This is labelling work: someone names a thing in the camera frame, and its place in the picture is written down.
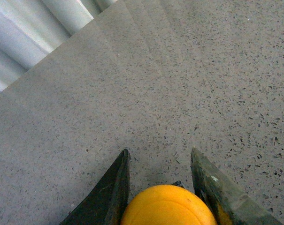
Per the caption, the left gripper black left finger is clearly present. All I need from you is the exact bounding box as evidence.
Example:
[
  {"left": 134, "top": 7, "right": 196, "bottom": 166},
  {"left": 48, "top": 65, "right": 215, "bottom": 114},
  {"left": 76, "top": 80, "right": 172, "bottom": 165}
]
[{"left": 61, "top": 149, "right": 130, "bottom": 225}]

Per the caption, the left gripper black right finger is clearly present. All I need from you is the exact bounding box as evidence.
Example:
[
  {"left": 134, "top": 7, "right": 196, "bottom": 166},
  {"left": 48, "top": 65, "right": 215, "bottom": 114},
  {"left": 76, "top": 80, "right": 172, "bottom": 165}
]
[{"left": 191, "top": 147, "right": 282, "bottom": 225}]

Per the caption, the yellow push button switch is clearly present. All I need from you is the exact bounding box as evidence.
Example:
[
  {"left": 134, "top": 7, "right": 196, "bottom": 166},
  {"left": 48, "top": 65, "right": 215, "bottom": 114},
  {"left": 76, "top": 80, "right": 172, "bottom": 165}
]
[{"left": 120, "top": 180, "right": 234, "bottom": 225}]

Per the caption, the white pleated curtain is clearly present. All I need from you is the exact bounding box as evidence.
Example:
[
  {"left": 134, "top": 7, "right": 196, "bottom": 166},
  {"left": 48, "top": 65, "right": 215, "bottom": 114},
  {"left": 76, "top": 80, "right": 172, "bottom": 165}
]
[{"left": 0, "top": 0, "right": 114, "bottom": 93}]

